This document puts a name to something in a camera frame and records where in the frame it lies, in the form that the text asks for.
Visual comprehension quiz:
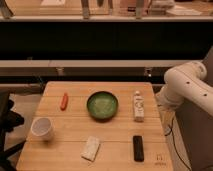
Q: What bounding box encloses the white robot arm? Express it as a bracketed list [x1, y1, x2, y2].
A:
[156, 61, 213, 116]

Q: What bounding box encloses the green bowl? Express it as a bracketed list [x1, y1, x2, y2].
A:
[86, 91, 119, 120]

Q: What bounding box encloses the white bottle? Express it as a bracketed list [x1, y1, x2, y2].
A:
[133, 91, 144, 122]

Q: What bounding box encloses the black remote control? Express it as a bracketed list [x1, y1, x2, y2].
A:
[133, 135, 144, 162]

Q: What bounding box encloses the white paper cup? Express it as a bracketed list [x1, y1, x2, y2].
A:
[31, 117, 54, 141]

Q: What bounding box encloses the black office chair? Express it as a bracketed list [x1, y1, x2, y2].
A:
[0, 91, 25, 171]

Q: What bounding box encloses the black cable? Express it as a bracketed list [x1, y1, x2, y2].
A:
[162, 113, 193, 171]

